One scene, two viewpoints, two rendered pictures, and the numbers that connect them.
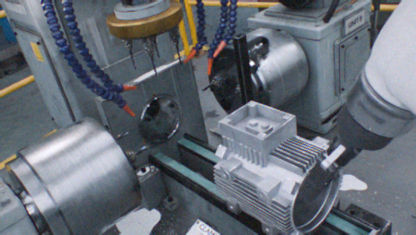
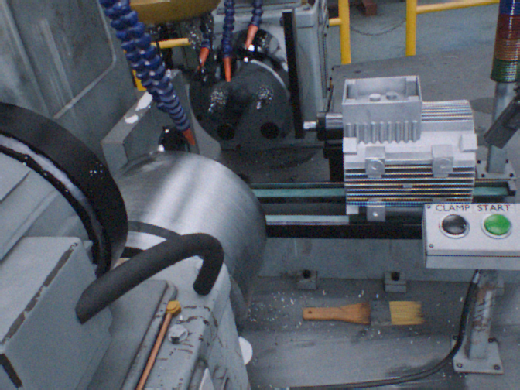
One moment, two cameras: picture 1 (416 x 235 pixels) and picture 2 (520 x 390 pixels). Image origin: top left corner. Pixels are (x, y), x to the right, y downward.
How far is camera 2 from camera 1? 0.61 m
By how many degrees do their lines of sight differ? 33
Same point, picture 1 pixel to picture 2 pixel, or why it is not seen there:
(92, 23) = (46, 29)
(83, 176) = (227, 221)
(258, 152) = (411, 121)
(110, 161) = (238, 193)
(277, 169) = (436, 135)
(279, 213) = (462, 181)
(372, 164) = not seen: hidden behind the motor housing
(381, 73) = not seen: outside the picture
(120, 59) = (83, 88)
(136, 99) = (150, 135)
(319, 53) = (313, 42)
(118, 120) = not seen: hidden behind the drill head
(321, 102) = (319, 107)
